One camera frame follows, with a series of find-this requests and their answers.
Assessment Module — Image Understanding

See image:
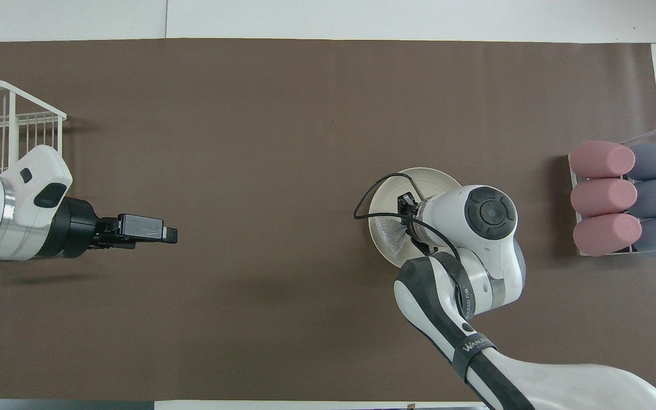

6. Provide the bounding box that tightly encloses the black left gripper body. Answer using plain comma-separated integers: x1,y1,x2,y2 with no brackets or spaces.
38,196,165,260

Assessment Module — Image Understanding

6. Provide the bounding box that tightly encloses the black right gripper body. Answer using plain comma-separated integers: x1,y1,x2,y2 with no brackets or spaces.
397,194,438,258

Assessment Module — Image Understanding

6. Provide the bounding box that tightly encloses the pink cup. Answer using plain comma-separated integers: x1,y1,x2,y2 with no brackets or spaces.
569,141,636,178
573,214,643,257
571,178,638,218

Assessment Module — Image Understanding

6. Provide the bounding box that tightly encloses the cream round plate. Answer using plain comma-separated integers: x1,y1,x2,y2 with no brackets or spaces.
368,167,465,269

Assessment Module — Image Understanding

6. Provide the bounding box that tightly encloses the silver mesh sponge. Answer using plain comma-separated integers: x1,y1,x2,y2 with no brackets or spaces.
375,216,412,257

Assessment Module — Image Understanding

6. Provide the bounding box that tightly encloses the brown table mat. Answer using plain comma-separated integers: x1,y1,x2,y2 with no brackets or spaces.
0,38,656,402

